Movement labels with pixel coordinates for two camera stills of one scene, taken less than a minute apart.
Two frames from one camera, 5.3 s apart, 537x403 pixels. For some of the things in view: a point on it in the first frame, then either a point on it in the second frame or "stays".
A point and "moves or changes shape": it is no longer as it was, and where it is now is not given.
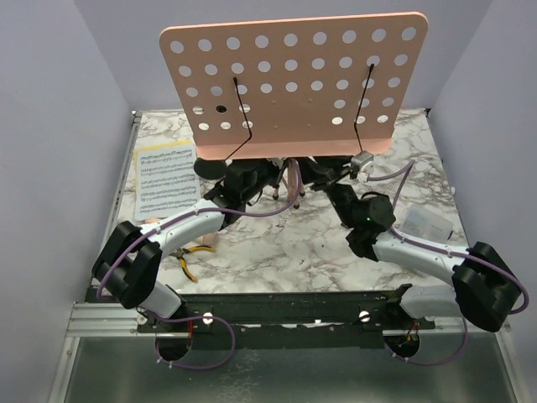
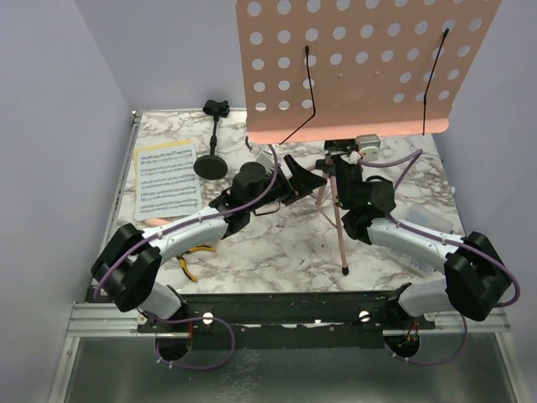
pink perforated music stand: x=299 y=87 moves or changes shape
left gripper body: x=268 y=174 → x=281 y=189
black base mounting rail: x=289 y=320 stays
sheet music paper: x=166 y=180 stays
